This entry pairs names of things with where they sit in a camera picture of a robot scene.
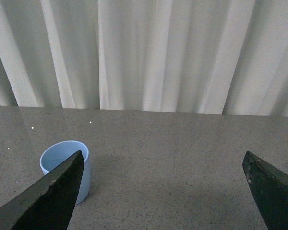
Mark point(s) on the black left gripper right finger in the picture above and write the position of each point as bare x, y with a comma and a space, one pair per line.
269, 188

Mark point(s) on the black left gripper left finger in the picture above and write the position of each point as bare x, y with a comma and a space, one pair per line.
49, 203

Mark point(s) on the light blue plastic cup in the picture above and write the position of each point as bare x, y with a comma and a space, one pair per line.
59, 152

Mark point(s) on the white pleated curtain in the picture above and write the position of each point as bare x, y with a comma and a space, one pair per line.
199, 56

